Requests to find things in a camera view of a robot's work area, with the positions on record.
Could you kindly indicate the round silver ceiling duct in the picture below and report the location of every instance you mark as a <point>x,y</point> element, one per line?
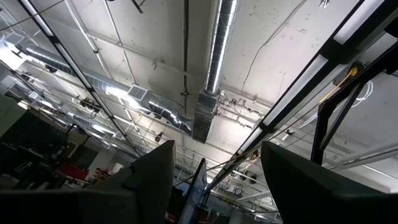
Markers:
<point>220,46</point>

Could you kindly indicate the black aluminium frame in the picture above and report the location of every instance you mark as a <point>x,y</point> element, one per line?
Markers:
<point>320,130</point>

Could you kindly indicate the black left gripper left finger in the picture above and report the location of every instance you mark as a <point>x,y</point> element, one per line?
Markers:
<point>149,193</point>

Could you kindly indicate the black ceiling light strip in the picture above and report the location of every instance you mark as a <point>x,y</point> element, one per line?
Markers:
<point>53,39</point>

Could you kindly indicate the rectangular metal duct box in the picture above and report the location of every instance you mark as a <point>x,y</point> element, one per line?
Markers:
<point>203,118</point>

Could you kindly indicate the black metal frame bars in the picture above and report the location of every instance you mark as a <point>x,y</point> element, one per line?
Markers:
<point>298,85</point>

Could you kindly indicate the long silver spiral duct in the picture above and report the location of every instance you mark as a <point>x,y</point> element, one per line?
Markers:
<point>62,60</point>

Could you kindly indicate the grey conduit pipe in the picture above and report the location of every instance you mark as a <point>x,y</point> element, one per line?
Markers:
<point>367,154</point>

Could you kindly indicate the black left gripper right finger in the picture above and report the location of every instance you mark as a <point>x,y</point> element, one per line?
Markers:
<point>295,193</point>

